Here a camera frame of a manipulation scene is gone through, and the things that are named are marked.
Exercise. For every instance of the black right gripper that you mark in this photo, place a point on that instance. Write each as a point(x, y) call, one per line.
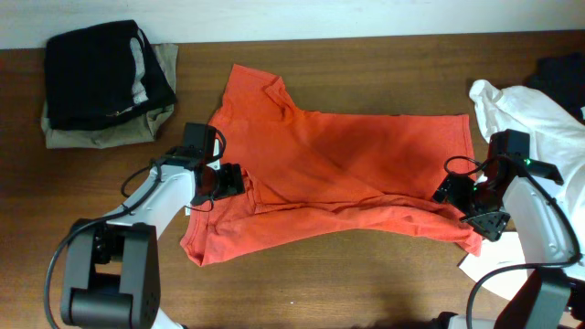
point(486, 220)

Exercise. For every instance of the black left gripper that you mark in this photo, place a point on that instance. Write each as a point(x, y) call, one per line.
point(230, 180)

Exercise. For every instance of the orange FRAM t-shirt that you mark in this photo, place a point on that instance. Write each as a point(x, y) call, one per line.
point(310, 173)

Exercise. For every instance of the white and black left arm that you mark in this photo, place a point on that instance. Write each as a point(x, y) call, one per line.
point(112, 276)

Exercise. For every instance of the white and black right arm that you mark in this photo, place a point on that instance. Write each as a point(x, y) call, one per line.
point(553, 246)

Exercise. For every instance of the white t-shirt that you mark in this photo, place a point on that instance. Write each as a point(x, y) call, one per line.
point(556, 138)

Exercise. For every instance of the folded beige garment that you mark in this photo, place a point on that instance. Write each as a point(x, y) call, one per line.
point(142, 129)

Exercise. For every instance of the dark garment at right edge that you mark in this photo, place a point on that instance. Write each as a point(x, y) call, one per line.
point(562, 79)

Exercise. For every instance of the folded black garment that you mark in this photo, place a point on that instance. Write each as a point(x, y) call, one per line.
point(102, 76)

